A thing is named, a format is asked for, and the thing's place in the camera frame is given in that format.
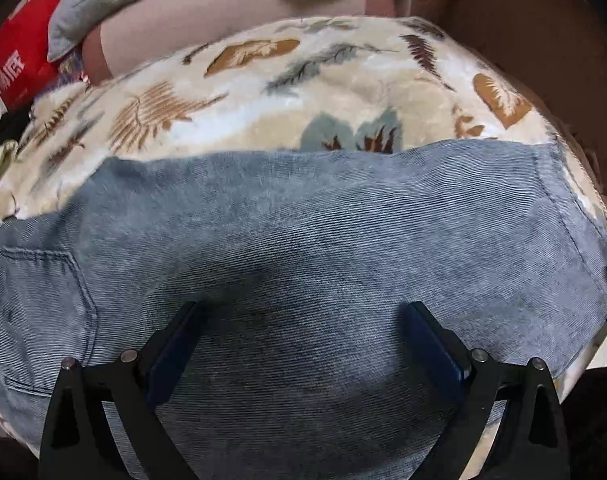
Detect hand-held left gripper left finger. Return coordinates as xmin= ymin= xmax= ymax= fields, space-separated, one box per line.
xmin=38 ymin=301 xmax=200 ymax=480

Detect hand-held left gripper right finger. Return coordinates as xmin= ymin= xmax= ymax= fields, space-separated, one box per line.
xmin=405 ymin=301 xmax=572 ymax=480

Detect blue denim pants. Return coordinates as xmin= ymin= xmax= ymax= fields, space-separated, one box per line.
xmin=0 ymin=139 xmax=607 ymax=480

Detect brown cardboard box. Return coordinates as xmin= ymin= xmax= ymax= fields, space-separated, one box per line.
xmin=413 ymin=0 xmax=607 ymax=201

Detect cream printed pillow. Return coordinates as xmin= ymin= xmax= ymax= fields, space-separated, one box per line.
xmin=0 ymin=140 xmax=20 ymax=196

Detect leaf print blanket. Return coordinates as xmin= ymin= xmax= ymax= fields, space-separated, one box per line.
xmin=0 ymin=16 xmax=607 ymax=256

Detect red shopping bag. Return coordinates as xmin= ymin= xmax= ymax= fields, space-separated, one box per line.
xmin=0 ymin=0 xmax=68 ymax=111

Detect pink brown bolster cushion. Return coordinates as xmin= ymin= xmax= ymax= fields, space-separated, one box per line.
xmin=80 ymin=0 xmax=401 ymax=87

